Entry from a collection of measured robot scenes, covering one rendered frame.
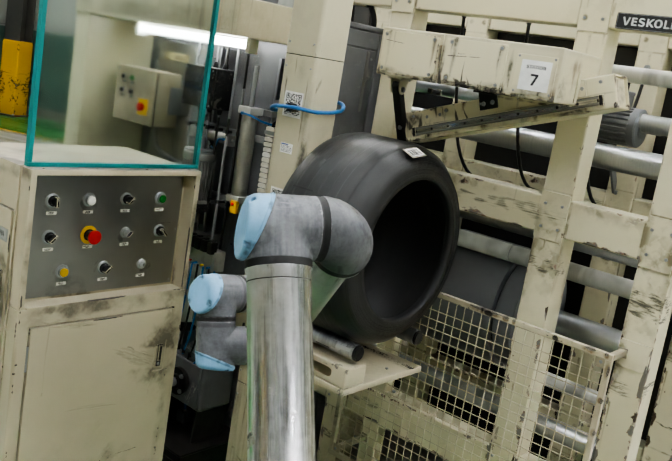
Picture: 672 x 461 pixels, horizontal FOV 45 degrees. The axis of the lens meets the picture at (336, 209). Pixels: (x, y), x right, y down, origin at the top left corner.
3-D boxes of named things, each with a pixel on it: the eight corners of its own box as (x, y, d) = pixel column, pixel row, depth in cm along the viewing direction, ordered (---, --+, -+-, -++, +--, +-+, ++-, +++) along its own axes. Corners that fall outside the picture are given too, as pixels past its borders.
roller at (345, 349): (276, 314, 241) (265, 323, 239) (272, 302, 239) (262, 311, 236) (365, 355, 219) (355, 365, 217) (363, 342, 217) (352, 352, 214)
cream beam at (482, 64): (374, 73, 250) (382, 25, 248) (420, 81, 269) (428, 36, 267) (552, 103, 212) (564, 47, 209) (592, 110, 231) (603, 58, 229)
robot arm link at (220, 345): (248, 372, 184) (249, 317, 185) (197, 373, 180) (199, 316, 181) (239, 368, 192) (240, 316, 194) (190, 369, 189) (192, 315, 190)
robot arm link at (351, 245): (388, 187, 145) (288, 329, 199) (322, 183, 140) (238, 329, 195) (399, 245, 139) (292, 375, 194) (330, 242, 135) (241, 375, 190)
